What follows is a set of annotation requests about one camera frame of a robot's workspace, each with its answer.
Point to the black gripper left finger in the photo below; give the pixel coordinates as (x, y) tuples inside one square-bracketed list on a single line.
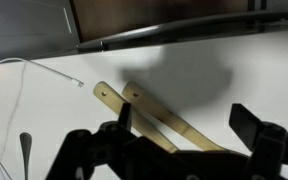
[(125, 117)]

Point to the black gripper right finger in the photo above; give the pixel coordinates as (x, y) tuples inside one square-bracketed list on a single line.
[(245, 125)]

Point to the plain wooden spoon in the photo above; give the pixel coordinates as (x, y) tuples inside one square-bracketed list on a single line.
[(143, 100)]

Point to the dark utensil handle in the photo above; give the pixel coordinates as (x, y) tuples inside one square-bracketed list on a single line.
[(26, 143)]

